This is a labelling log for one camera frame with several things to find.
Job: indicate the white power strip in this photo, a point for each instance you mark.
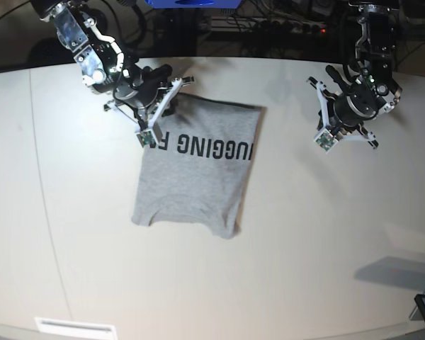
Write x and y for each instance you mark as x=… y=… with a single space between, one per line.
x=252 y=24

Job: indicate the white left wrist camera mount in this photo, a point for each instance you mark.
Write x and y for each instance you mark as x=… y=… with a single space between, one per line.
x=341 y=118

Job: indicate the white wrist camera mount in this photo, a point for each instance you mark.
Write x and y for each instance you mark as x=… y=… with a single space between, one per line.
x=147 y=132
x=341 y=118

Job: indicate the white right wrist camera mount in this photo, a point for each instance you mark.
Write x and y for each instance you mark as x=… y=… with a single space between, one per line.
x=147 y=132

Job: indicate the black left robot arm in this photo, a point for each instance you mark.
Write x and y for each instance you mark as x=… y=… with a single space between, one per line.
x=367 y=88

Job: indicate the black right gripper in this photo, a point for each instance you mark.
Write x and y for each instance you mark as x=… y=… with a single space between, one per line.
x=151 y=98

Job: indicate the grey T-shirt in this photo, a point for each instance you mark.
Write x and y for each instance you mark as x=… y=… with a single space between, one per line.
x=199 y=171

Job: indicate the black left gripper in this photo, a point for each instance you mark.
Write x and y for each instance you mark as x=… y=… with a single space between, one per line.
x=336 y=131

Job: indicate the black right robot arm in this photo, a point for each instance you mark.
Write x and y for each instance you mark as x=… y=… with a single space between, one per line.
x=107 y=64

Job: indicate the blue plastic base block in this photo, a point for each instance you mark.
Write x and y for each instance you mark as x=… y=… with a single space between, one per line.
x=185 y=4

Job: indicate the white label strip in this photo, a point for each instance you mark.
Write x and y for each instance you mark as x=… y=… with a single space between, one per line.
x=70 y=328

